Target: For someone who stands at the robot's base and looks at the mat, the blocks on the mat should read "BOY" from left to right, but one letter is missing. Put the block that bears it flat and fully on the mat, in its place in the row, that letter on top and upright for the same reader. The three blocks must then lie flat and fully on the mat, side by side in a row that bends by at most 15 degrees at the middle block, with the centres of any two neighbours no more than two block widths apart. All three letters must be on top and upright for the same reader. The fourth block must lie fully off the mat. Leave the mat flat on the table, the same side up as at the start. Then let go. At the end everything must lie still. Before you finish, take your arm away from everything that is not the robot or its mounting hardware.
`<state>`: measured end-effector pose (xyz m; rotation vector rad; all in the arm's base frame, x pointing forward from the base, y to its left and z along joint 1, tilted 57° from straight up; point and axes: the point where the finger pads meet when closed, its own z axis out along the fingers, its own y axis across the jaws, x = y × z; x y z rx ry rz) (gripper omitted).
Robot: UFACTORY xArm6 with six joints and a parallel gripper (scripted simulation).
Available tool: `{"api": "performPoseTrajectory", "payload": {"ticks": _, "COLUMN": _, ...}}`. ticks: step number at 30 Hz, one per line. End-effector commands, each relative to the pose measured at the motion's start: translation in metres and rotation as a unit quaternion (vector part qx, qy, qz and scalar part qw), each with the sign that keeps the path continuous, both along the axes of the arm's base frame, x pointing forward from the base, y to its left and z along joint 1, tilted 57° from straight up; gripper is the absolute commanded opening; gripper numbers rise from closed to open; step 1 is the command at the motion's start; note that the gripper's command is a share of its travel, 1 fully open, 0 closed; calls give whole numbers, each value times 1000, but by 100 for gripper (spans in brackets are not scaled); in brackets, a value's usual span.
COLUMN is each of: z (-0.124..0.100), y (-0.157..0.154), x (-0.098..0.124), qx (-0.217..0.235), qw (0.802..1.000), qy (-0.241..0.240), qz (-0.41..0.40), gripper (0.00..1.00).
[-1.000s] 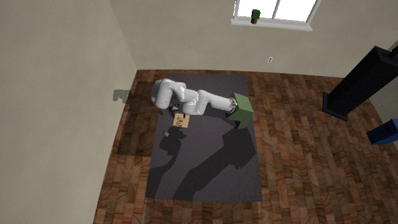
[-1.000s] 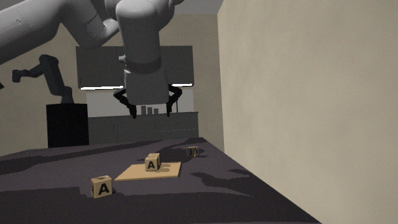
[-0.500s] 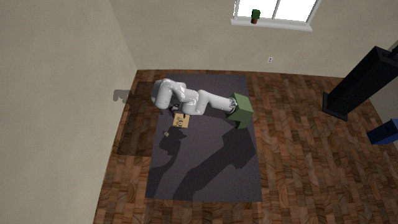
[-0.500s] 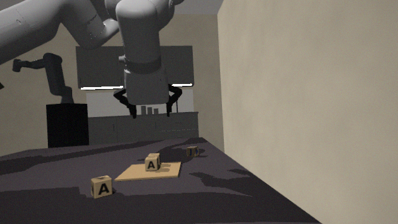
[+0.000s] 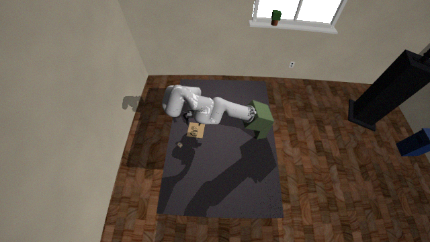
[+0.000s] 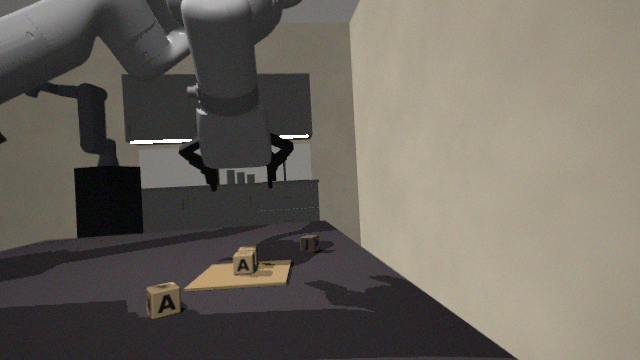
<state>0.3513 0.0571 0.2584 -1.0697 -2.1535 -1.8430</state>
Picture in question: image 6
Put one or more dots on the beige block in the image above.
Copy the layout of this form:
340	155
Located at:
310	243
244	263
251	248
163	300

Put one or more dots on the tan flat mat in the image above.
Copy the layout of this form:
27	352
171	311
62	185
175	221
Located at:
221	276

